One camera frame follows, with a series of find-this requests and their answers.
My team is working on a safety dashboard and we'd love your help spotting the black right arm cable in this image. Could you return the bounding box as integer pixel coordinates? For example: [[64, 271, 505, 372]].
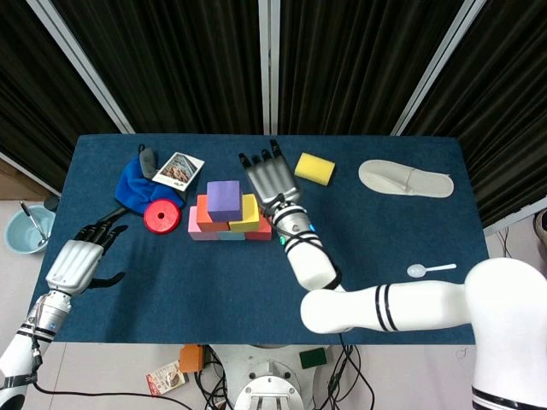
[[273, 194, 377, 410]]

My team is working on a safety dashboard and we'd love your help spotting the white partition base rail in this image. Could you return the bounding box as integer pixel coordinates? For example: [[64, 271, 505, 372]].
[[482, 196, 547, 237]]

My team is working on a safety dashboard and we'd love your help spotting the dark green box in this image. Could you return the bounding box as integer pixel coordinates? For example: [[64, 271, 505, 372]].
[[298, 347, 328, 371]]

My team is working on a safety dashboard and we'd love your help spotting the red plastic disc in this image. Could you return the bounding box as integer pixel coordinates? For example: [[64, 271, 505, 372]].
[[143, 198, 183, 236]]

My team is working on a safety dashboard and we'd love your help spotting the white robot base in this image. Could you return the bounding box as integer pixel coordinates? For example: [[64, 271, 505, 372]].
[[217, 343, 330, 410]]

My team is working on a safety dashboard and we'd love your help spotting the grey fabric pouch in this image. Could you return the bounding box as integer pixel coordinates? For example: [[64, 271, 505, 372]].
[[138, 144, 158, 179]]

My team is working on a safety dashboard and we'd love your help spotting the blue fleece cloth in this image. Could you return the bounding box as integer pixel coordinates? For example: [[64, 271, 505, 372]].
[[114, 153, 188, 214]]

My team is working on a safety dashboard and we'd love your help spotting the yellow cube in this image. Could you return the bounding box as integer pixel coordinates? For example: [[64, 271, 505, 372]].
[[228, 193, 262, 234]]

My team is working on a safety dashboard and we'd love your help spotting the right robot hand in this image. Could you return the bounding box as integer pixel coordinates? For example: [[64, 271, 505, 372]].
[[238, 138, 302, 214]]

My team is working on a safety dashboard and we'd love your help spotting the yellow green sponge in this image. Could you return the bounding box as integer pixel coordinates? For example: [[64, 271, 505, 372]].
[[294, 152, 337, 187]]

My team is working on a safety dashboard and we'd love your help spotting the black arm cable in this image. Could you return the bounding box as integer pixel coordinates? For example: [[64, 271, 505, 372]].
[[25, 332, 193, 410], [273, 194, 377, 410]]

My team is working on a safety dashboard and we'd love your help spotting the orange box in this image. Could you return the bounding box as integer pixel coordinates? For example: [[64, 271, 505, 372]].
[[178, 344, 205, 374]]

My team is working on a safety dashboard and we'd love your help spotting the white plastic spoon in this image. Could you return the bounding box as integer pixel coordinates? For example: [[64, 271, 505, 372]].
[[406, 263, 458, 278]]

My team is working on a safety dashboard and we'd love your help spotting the pink cube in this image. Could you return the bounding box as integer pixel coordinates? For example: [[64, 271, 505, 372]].
[[186, 206, 221, 242]]

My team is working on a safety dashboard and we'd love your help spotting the blue fabric table mat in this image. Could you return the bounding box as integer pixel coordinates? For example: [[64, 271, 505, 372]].
[[34, 134, 497, 346]]

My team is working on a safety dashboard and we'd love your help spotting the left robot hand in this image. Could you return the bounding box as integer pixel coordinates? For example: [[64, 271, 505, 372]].
[[44, 221, 129, 296]]

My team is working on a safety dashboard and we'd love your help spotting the metal spoon with black handle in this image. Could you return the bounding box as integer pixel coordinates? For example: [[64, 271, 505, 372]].
[[19, 200, 48, 247]]

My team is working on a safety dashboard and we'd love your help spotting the black tool handle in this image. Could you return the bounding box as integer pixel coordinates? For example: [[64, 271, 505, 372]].
[[100, 206, 129, 226]]

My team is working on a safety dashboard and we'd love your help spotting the black pleated curtain panel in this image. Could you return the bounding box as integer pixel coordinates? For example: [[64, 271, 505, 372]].
[[0, 0, 121, 193], [50, 0, 262, 136], [403, 0, 547, 217], [278, 0, 465, 137]]

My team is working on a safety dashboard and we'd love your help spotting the white partition frame post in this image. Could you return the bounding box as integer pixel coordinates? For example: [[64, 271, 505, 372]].
[[257, 0, 282, 137], [25, 0, 137, 136], [391, 0, 488, 137]]

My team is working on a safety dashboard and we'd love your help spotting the purple cube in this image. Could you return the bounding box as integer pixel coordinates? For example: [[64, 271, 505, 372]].
[[206, 179, 242, 223]]

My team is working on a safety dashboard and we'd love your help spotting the light blue plastic bowl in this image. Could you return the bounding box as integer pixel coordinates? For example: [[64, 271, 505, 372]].
[[3, 204, 56, 256]]

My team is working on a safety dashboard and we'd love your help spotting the red cube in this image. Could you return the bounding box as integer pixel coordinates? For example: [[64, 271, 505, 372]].
[[244, 213, 274, 242]]

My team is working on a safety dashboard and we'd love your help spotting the red printed snack packet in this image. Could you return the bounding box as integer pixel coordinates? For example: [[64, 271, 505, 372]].
[[144, 360, 189, 399]]

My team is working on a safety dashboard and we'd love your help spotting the white slipper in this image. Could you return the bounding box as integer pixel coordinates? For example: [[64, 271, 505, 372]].
[[357, 160, 455, 199]]

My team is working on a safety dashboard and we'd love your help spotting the printed photo snack packet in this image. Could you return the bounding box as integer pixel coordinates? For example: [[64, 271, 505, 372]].
[[151, 152, 206, 189]]

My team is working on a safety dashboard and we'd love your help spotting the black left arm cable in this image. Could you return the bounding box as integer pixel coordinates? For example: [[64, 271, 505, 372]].
[[25, 332, 193, 410]]

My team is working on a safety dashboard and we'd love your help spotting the black floor cable bundle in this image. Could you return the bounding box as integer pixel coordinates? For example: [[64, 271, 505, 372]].
[[326, 344, 364, 410], [194, 344, 235, 410]]

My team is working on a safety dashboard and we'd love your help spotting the orange cube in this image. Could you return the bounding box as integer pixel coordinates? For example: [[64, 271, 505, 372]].
[[195, 194, 232, 233]]

